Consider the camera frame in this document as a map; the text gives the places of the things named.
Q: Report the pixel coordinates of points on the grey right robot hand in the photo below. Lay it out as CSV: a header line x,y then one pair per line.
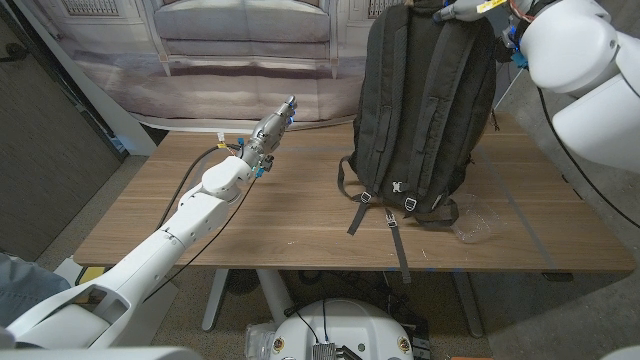
x,y
470,10

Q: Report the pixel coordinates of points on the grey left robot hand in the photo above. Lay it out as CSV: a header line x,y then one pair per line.
x,y
270,135

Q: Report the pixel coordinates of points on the black backpack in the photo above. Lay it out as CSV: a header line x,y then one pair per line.
x,y
425,115

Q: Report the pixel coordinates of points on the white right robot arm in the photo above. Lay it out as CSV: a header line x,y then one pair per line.
x,y
575,55

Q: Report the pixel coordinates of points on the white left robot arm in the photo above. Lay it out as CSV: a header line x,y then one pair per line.
x,y
175,235

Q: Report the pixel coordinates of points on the clear plastic clamshell container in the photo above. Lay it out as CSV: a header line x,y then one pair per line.
x,y
477,222

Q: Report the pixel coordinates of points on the printed living room backdrop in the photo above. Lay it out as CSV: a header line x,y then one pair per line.
x,y
240,60

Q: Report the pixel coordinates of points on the white table leg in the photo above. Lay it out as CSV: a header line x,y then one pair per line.
x,y
272,295
216,300

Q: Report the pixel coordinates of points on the white leaning board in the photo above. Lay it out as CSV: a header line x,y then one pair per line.
x,y
100,100

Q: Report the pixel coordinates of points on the clear plastic package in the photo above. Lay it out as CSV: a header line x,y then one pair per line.
x,y
257,342

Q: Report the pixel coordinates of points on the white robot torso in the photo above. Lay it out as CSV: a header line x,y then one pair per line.
x,y
345,330

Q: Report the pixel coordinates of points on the yellow floor item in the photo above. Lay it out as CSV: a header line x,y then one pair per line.
x,y
90,276

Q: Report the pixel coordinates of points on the grey table leg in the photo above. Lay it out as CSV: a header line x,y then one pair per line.
x,y
467,305

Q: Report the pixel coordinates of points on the person in blue jeans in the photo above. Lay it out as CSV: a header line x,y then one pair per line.
x,y
25,295

